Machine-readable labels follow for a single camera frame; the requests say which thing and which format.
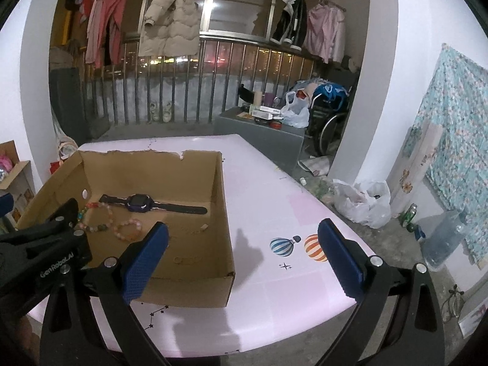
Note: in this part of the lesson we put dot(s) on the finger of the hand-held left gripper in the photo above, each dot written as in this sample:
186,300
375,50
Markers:
64,213
5,205

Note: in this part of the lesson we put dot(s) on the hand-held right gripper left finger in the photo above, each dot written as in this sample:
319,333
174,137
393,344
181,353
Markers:
146,263

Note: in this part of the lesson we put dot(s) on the grey bench with clutter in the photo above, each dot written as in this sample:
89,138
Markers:
259,145

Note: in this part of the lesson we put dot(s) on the black device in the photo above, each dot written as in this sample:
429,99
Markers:
246,93

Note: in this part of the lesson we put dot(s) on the pink hanging shirt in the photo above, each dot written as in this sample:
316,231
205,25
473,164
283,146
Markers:
324,34

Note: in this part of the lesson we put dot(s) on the wheelchair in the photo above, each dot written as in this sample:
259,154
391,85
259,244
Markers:
329,129

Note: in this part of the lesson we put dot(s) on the beige puffer coat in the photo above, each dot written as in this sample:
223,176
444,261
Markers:
171,19

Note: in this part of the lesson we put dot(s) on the pink crumpled cloth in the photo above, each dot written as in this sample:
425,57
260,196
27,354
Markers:
5,162

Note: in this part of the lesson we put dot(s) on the open printed cardboard box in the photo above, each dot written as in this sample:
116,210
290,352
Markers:
21,183

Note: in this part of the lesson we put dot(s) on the large brown cardboard box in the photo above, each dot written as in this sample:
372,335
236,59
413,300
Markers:
183,183

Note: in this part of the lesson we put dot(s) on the white flat box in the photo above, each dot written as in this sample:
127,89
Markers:
265,112

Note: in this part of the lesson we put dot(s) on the black and white jacket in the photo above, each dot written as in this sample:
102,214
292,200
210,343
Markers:
288,23

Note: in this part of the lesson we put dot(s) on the teal floral curtain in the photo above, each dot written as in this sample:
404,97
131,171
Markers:
457,141

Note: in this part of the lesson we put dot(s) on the blue plastic bag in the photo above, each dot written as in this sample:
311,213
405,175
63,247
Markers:
331,91

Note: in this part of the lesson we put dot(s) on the green can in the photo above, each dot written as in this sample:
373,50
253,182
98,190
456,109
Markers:
410,215

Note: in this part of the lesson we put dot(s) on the light pink hanging garment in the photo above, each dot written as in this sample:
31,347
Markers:
95,19

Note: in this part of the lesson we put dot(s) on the salmon red hanging garment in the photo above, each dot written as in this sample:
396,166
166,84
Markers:
114,26

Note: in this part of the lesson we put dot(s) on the floral cloth bag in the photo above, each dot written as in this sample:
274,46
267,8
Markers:
316,167

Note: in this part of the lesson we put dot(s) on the large clear water bottle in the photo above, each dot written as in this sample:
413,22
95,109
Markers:
442,240

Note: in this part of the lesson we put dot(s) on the brown cloth bundle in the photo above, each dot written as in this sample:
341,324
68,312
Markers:
64,57

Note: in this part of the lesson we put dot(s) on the purple cup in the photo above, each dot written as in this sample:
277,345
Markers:
269,100

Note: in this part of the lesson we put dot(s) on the crumpled white plastic bag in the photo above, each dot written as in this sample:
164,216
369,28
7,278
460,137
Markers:
362,206

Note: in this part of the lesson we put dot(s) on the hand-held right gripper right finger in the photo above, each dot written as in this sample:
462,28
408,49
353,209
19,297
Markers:
341,263

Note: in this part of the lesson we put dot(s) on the metal balcony railing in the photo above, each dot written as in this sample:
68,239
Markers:
228,44

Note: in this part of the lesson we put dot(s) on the white floral board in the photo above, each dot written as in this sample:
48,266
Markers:
415,167

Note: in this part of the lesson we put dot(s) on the beige cylinder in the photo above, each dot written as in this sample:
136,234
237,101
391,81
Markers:
258,98

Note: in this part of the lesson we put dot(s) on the small red bowl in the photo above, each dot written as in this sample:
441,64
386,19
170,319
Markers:
275,124

